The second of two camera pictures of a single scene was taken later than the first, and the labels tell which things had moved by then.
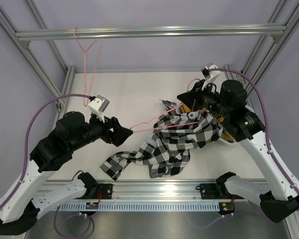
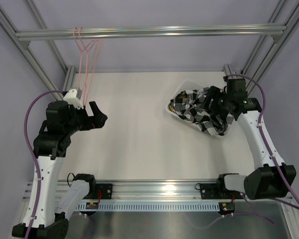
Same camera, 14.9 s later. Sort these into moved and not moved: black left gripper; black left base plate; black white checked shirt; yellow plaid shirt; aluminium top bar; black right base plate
Moved: black white checked shirt; yellow plaid shirt; black left gripper
Not moved: aluminium top bar; black right base plate; black left base plate
